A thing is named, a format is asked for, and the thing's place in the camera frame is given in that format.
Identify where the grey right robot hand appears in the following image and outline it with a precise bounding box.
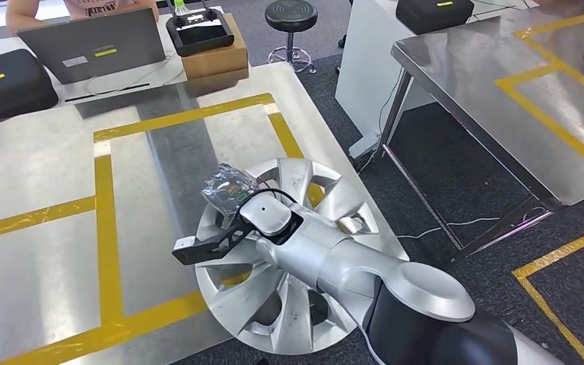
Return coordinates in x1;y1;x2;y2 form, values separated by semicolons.
201;162;262;218

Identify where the grey plastic wheel cover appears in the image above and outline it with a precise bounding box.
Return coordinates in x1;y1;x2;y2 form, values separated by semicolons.
193;157;381;356

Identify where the steel workbench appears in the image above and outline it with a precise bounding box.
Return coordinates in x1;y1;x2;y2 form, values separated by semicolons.
0;62;410;365
379;2;584;260

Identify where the brown cardboard box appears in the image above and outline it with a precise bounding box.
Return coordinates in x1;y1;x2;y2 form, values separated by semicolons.
181;12;250;81

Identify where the white desk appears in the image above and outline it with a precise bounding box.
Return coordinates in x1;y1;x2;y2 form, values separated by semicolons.
0;5;225;108

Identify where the black remote controller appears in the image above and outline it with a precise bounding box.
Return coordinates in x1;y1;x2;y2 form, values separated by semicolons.
164;0;236;57

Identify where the black round stool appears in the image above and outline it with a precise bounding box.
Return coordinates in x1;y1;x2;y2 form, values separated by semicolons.
264;0;319;75

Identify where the grey laptop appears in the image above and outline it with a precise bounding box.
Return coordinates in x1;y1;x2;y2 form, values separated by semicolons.
17;7;167;85

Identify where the black case with yellow label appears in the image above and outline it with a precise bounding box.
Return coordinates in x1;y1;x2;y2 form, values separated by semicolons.
0;49;60;127

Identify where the black rounded object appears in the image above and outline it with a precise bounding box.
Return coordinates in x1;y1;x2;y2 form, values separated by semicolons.
395;0;475;37

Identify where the person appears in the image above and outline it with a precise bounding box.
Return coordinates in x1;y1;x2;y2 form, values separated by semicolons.
5;0;160;37

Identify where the yellow floor tape outline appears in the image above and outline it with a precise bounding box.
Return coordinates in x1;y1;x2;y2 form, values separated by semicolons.
512;227;584;365

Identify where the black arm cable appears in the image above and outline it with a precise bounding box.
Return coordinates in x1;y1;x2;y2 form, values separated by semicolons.
239;187;298;207

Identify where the black camera bracket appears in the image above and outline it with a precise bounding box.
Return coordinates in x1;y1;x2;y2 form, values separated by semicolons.
172;221;259;266

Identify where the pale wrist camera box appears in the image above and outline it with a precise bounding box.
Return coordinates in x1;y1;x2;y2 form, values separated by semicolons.
172;235;197;253

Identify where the white floor cable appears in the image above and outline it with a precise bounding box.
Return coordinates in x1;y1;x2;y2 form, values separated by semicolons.
395;205;550;240

